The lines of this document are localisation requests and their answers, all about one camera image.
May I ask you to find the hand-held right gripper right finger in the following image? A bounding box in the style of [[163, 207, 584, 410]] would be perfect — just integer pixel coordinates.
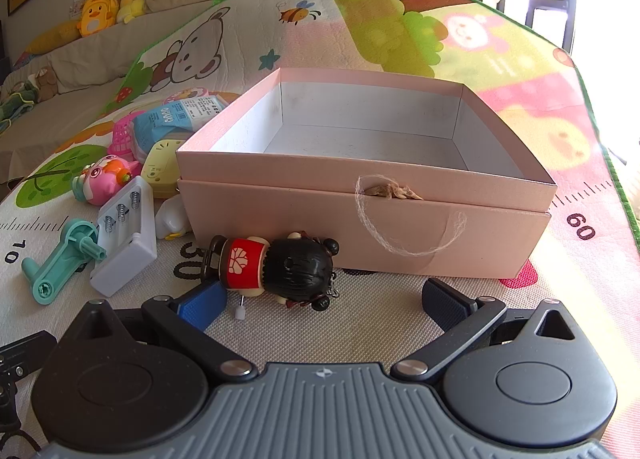
[[390, 279, 576, 382]]

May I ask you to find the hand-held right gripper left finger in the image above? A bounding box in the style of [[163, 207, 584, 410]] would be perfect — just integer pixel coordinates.
[[70, 283, 257, 384]]

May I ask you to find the black-haired wind-up doll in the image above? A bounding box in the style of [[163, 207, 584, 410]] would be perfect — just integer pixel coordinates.
[[202, 233, 342, 313]]

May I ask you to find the green cloth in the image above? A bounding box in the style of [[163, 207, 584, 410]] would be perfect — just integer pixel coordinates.
[[0, 81, 42, 121]]

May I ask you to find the white battery holder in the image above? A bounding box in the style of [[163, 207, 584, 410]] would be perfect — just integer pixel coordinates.
[[90, 176, 158, 298]]

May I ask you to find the yellow toy cup pink lid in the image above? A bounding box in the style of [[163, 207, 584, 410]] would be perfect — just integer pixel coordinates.
[[140, 137, 194, 199]]

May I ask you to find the black metal railing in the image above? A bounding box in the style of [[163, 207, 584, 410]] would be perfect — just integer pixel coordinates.
[[524, 0, 572, 51]]

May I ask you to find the pink pig toy figure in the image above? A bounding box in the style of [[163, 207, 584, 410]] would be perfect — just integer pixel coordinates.
[[71, 154, 143, 207]]

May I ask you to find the teal plastic hand crank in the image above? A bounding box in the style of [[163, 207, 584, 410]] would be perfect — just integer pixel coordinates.
[[21, 219, 107, 305]]

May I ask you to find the printed cartoon play mat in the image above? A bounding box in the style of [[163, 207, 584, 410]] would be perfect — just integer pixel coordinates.
[[0, 0, 640, 440]]

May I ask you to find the blue white tissue packet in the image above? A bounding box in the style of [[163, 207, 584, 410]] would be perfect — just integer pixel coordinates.
[[132, 93, 242, 150]]

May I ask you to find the pink plastic basket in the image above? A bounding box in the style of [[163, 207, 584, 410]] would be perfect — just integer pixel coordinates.
[[110, 112, 151, 160]]

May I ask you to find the pink cardboard box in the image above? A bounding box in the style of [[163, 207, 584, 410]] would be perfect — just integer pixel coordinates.
[[175, 67, 559, 278]]

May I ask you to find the yellow duck plush backpack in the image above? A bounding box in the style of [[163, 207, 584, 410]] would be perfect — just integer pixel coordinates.
[[77, 0, 121, 38]]

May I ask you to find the yellow cushion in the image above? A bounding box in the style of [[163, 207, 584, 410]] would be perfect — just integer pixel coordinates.
[[24, 19, 84, 56]]

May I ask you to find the brown teddy bear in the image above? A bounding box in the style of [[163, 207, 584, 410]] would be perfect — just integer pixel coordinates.
[[29, 66, 62, 101]]

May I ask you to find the white duck toy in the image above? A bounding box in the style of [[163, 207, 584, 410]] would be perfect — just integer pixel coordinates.
[[154, 194, 194, 240]]

